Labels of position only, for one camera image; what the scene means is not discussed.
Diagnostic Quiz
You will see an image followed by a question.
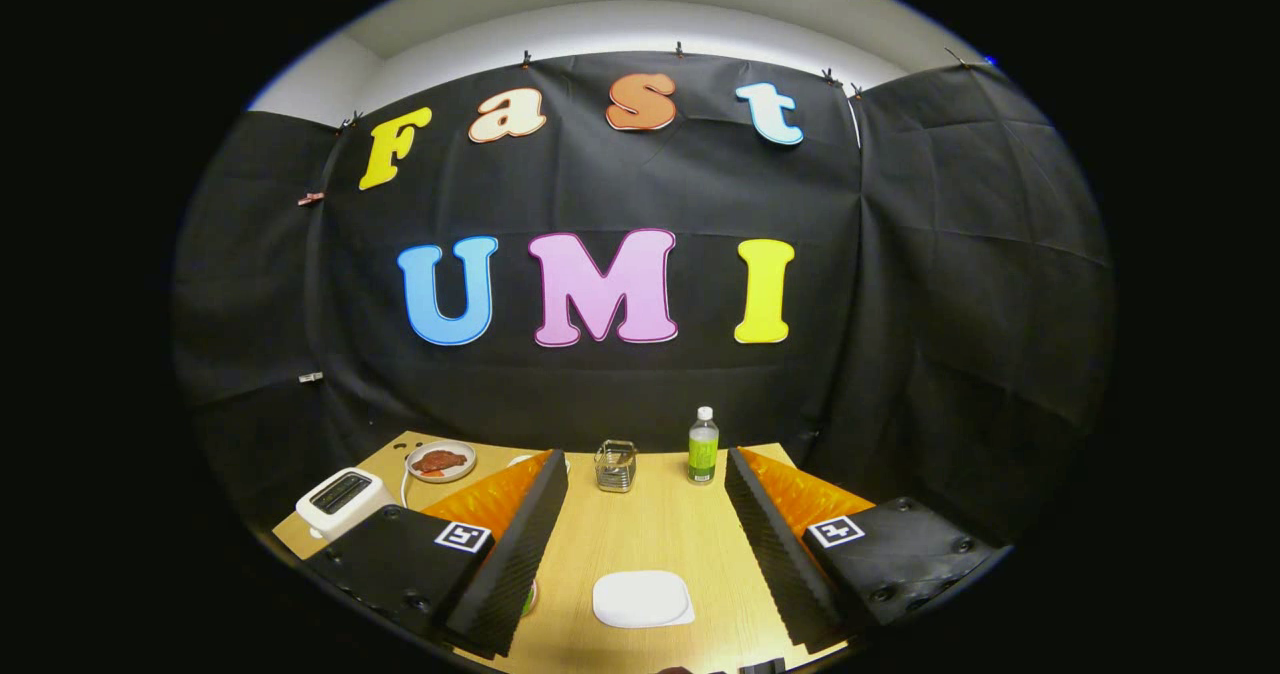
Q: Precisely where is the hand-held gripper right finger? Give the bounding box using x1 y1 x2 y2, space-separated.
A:
723 446 1006 655

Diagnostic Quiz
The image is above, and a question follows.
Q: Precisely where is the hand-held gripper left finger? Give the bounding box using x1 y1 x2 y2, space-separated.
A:
300 448 570 658

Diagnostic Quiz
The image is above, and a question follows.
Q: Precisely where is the white round plate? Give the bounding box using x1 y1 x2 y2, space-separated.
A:
405 440 478 484

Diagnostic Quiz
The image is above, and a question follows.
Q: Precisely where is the green label water bottle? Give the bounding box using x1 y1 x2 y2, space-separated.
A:
687 406 720 485

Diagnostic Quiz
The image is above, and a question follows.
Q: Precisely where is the metal utensil holder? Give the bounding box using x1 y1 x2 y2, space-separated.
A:
594 439 639 494

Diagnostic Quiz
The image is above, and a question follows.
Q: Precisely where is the white square plate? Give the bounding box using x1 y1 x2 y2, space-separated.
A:
592 570 696 629

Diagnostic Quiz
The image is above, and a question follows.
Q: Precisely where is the white toaster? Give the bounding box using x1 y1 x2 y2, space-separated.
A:
295 467 396 542

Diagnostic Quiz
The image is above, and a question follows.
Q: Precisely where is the black backdrop cloth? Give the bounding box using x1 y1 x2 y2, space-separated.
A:
170 51 1116 545

